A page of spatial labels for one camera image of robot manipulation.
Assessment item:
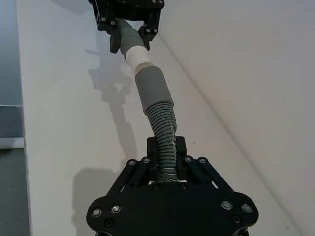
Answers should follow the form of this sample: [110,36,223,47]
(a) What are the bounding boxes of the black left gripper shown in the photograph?
[88,0,165,54]

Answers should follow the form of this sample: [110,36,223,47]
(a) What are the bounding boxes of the white pipe with grey elbow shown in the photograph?
[115,19,155,74]

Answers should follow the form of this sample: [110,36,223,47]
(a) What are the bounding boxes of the white table cloth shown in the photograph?
[15,0,303,236]

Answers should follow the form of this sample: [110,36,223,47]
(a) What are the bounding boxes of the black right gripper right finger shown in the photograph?
[175,136,234,193]

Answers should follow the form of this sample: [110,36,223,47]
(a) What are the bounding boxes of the grey corrugated hose with cuff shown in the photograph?
[134,65,179,184]

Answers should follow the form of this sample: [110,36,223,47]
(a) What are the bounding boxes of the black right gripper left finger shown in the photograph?
[109,137,160,196]

